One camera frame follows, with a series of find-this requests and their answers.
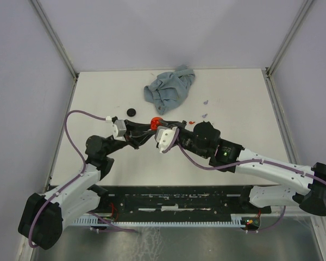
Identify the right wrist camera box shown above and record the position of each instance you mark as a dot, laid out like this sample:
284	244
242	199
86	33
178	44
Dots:
162	148

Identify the aluminium frame post left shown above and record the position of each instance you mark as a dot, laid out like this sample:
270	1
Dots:
52	34

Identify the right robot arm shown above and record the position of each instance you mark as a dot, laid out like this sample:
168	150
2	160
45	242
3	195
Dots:
293	185

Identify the orange round charging case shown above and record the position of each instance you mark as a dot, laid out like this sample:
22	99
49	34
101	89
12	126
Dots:
155	123

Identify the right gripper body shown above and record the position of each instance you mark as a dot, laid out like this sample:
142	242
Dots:
186	140

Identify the aluminium frame post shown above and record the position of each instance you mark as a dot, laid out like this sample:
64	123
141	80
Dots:
52	34
294	28

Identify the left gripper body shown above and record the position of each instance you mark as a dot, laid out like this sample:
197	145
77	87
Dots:
132	140

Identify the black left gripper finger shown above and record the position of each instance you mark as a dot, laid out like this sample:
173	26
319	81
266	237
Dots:
141	137
133	127

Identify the aluminium frame post right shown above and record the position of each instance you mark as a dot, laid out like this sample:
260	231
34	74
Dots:
294	28

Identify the white slotted cable duct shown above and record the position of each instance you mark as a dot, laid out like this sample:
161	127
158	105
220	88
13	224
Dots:
232	221

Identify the crumpled blue denim cloth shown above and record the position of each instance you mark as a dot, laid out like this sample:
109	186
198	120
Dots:
170	89

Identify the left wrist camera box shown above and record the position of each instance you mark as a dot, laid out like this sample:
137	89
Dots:
119	130

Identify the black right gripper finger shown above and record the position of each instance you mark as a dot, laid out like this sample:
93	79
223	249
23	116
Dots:
163	131
171	124

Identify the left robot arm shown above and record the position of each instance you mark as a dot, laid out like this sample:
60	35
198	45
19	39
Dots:
45	216

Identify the small green circuit board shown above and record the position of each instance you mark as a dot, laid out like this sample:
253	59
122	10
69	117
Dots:
252	223

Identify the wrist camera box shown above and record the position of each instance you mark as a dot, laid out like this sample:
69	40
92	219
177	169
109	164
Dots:
119	130
162	148

